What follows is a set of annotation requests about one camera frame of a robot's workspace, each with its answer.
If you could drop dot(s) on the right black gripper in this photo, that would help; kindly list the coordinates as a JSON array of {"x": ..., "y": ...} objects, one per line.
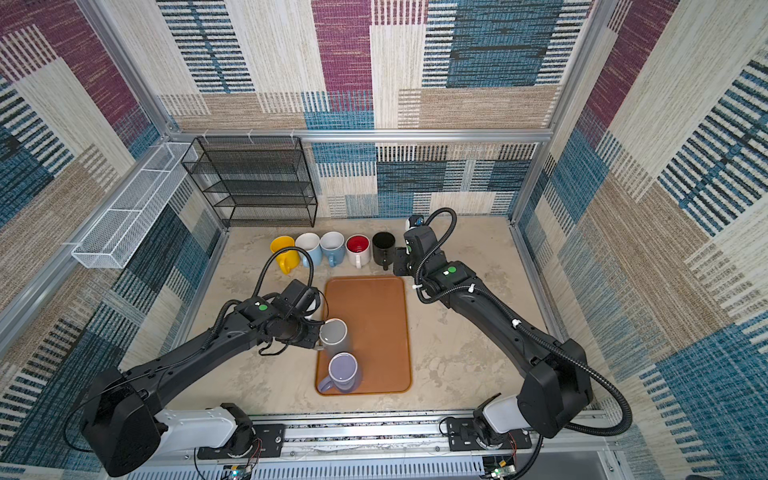
[{"x": 398, "y": 263}]

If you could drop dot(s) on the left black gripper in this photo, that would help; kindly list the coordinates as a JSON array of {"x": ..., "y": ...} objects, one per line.
[{"x": 314, "y": 334}]

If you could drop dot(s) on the black mug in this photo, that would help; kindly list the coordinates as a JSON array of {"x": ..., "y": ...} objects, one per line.
[{"x": 384, "y": 249}]

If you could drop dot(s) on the grey mug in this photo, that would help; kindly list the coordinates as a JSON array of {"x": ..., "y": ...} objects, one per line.
[{"x": 334, "y": 337}]

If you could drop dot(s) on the yellow mug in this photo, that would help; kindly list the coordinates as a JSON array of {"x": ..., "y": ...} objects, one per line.
[{"x": 288, "y": 260}]

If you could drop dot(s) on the white mug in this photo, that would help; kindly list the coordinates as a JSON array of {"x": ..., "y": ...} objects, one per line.
[{"x": 358, "y": 250}]

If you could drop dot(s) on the purple mug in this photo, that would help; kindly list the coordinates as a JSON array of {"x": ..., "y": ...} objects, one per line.
[{"x": 344, "y": 374}]

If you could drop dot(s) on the brown plastic tray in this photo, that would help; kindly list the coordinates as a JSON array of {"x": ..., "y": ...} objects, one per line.
[{"x": 374, "y": 310}]

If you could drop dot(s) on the light blue mug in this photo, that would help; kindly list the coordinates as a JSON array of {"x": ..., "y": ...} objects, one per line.
[{"x": 310, "y": 242}]

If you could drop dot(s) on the teal blue mug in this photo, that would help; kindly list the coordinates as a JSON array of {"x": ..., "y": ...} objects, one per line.
[{"x": 333, "y": 247}]

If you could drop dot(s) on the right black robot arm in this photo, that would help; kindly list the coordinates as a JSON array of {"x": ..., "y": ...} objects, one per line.
[{"x": 557, "y": 379}]

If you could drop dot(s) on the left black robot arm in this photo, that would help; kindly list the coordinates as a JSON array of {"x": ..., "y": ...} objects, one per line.
[{"x": 124, "y": 415}]

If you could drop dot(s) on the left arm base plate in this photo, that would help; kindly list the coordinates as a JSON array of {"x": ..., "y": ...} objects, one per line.
[{"x": 267, "y": 441}]

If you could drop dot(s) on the black wire shelf rack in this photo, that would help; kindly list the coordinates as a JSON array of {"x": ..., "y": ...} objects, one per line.
[{"x": 254, "y": 181}]

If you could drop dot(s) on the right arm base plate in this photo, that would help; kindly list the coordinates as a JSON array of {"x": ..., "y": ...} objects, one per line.
[{"x": 469, "y": 434}]

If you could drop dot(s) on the white wire mesh basket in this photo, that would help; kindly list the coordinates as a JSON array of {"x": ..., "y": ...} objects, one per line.
[{"x": 115, "y": 237}]

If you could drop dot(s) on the aluminium mounting rail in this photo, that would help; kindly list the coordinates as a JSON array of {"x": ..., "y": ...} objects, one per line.
[{"x": 366, "y": 445}]

